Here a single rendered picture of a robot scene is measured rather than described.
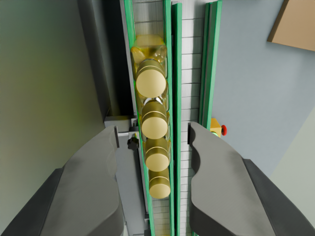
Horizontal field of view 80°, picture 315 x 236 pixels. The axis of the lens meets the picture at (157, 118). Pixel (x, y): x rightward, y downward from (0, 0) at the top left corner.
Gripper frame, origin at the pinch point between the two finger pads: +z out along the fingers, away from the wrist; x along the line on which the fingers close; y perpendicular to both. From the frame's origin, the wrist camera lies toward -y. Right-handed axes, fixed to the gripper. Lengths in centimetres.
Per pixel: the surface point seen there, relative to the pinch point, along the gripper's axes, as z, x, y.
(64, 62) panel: 16.0, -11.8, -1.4
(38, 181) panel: 2.7, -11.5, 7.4
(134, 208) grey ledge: 37, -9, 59
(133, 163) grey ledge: 37, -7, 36
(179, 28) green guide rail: 28.6, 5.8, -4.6
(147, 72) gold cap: 8.9, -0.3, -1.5
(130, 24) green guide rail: 28.6, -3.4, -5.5
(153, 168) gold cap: 9.0, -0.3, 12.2
